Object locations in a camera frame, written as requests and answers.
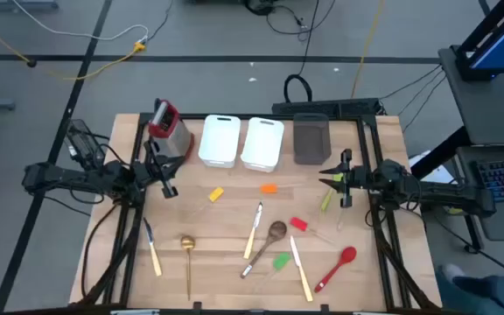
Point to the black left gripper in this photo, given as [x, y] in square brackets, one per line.
[169, 190]

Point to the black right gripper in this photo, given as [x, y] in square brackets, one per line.
[359, 179]

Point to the lime green silicone spoon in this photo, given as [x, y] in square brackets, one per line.
[326, 200]

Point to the yellow block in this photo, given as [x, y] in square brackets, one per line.
[216, 194]

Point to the red silicone spoon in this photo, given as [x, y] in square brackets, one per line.
[347, 254]

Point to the brown wooden spoon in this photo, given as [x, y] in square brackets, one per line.
[277, 230]

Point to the gold metal spoon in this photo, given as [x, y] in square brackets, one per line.
[187, 242]

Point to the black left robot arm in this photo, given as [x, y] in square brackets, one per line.
[81, 179]

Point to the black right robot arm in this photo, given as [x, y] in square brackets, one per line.
[444, 192]

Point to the grey plastic bin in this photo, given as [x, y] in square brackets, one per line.
[312, 140]

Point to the white plastic bin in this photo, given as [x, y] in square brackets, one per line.
[219, 140]
[263, 144]

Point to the black perforated metal box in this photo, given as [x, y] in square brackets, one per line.
[322, 107]

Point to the white paper sheet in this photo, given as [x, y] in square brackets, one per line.
[440, 175]

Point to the black round floor puck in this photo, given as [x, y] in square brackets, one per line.
[31, 63]

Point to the person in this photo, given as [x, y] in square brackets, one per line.
[488, 293]

